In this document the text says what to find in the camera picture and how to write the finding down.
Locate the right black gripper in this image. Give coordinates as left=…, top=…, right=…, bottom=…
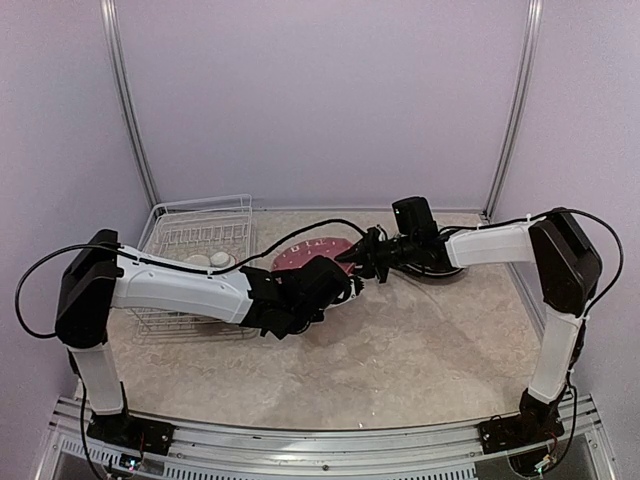
left=334, top=227, right=418, bottom=283

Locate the pink polka dot dish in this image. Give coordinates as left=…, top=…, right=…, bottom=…
left=271, top=237, right=353, bottom=271

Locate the black striped plate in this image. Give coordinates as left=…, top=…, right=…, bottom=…
left=397, top=264, right=464, bottom=280

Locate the red white patterned bowl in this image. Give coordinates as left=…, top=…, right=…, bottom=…
left=209, top=251, right=237, bottom=270

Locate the white patterned mug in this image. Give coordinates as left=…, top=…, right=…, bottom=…
left=184, top=254, right=211, bottom=268

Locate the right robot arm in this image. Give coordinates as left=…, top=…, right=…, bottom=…
left=335, top=198, right=606, bottom=444

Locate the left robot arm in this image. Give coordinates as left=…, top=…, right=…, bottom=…
left=14, top=229, right=363, bottom=445

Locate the white wire dish rack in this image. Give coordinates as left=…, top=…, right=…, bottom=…
left=130, top=194, right=257, bottom=344

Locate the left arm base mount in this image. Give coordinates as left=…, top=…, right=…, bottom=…
left=87, top=416, right=175, bottom=456

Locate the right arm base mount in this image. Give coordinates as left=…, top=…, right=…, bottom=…
left=477, top=414, right=565, bottom=454

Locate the aluminium front rail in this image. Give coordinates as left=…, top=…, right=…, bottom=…
left=31, top=396, right=622, bottom=479

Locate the right aluminium corner post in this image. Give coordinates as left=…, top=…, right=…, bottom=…
left=483, top=0, right=544, bottom=221

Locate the aluminium corner post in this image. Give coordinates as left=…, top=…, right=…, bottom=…
left=100, top=0, right=160, bottom=207
left=483, top=0, right=544, bottom=221

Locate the left aluminium corner post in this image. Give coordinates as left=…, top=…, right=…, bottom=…
left=100, top=0, right=160, bottom=207

